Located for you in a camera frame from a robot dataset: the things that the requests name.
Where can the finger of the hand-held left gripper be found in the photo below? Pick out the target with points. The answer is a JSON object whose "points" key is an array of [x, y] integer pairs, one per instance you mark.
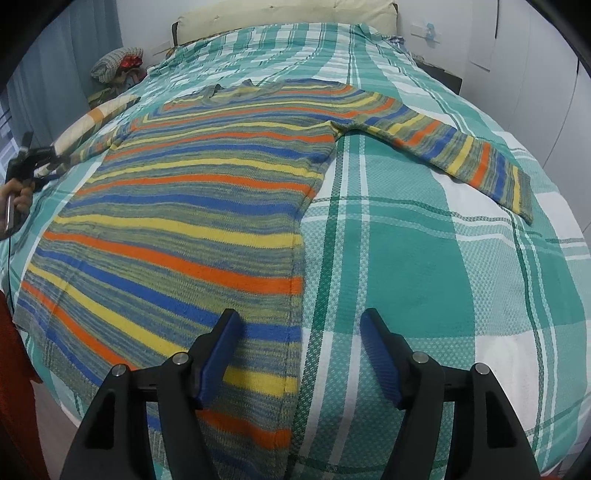
{"points": [[44, 151]]}

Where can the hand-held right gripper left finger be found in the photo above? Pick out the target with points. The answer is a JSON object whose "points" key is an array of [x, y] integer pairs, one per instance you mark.
{"points": [[216, 357]]}

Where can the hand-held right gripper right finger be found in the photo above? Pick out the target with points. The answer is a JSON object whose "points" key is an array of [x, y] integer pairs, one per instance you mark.
{"points": [[382, 357]]}

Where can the multicolour striped knit sweater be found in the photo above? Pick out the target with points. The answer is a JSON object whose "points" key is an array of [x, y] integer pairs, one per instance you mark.
{"points": [[184, 207]]}

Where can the person's left hand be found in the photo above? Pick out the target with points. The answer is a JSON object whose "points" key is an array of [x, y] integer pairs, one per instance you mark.
{"points": [[18, 198]]}

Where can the beige patchwork pillow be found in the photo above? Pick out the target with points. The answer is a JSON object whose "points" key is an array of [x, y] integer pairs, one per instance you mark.
{"points": [[94, 121]]}

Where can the green patterned cloth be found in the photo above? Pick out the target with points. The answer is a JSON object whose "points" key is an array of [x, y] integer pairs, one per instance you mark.
{"points": [[99, 96]]}

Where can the grey blue curtain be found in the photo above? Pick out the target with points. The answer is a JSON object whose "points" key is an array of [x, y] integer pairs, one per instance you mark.
{"points": [[55, 60]]}

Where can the green white plaid blanket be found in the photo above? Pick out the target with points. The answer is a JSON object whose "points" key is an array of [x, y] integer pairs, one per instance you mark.
{"points": [[415, 258]]}

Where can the grey knit cloth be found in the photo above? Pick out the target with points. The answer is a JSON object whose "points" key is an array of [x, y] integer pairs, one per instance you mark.
{"points": [[113, 62]]}

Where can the red cloth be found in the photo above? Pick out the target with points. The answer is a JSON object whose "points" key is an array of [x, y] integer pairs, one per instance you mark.
{"points": [[130, 63]]}

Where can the person's red clothing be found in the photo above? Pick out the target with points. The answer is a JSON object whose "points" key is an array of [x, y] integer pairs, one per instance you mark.
{"points": [[16, 392]]}

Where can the cream headboard cushion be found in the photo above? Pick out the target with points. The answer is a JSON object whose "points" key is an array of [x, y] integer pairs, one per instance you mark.
{"points": [[277, 14]]}

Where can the dark nightstand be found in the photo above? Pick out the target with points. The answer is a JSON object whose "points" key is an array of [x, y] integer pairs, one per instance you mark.
{"points": [[441, 74]]}

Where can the white paper sheet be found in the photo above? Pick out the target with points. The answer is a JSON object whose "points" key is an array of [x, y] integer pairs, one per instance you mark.
{"points": [[482, 46]]}

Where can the white wardrobe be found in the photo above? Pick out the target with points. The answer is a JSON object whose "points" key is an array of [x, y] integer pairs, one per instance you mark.
{"points": [[540, 69]]}

